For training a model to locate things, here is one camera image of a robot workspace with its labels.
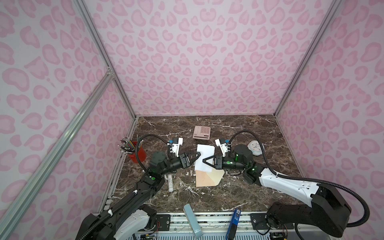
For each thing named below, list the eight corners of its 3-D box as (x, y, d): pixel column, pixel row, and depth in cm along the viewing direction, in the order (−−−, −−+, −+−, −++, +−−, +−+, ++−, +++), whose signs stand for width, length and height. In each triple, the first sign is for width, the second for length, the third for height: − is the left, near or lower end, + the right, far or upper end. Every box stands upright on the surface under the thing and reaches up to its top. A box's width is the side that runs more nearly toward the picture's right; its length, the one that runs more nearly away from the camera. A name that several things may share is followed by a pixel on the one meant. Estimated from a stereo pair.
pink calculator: (192, 138, 109) (192, 136, 106) (194, 127, 115) (194, 125, 113) (209, 140, 107) (209, 138, 105) (211, 129, 114) (211, 127, 112)
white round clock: (255, 157, 98) (256, 154, 96) (245, 145, 104) (246, 143, 102) (266, 151, 101) (267, 149, 99) (256, 140, 107) (257, 138, 105)
